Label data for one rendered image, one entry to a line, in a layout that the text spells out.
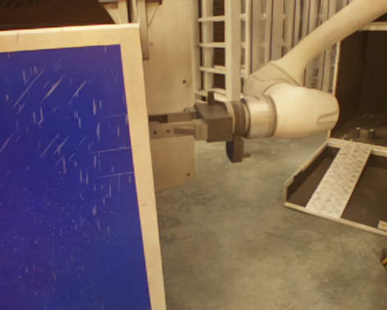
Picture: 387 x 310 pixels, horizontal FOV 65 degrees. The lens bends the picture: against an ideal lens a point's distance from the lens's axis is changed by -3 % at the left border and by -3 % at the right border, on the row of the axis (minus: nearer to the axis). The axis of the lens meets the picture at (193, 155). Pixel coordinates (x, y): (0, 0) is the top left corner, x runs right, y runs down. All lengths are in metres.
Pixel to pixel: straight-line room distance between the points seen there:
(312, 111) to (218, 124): 0.20
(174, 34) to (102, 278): 1.53
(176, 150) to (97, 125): 1.58
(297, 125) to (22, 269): 0.55
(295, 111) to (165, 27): 1.31
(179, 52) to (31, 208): 1.52
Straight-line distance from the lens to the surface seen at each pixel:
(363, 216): 1.88
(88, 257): 0.54
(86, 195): 0.48
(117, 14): 0.50
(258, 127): 0.64
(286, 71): 0.79
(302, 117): 0.66
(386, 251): 1.12
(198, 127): 0.57
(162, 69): 1.86
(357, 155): 2.33
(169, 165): 2.01
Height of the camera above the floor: 0.95
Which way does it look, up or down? 22 degrees down
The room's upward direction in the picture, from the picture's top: 2 degrees counter-clockwise
